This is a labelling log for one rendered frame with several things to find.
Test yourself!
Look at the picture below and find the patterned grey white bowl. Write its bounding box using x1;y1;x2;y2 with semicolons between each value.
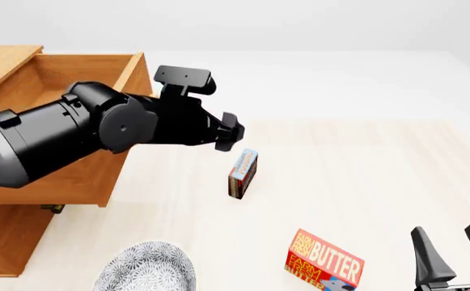
92;240;197;291

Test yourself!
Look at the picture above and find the chocolate pudding box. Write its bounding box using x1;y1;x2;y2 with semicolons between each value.
227;148;260;200

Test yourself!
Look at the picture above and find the brass drawer handle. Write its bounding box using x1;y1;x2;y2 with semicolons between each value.
40;204;66;215

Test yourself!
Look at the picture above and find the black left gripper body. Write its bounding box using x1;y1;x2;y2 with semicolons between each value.
214;112;246;153

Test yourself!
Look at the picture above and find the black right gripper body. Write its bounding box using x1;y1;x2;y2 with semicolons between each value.
413;279;470;291

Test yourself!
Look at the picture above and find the flat black plate on stalk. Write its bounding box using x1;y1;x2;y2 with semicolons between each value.
153;65;218;99

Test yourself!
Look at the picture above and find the red butter box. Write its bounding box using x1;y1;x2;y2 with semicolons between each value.
284;227;366;291

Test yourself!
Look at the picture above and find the wooden cabinet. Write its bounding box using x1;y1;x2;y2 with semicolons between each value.
0;44;56;279

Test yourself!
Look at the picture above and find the wooden drawer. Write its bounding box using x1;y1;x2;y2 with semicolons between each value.
0;53;155;209

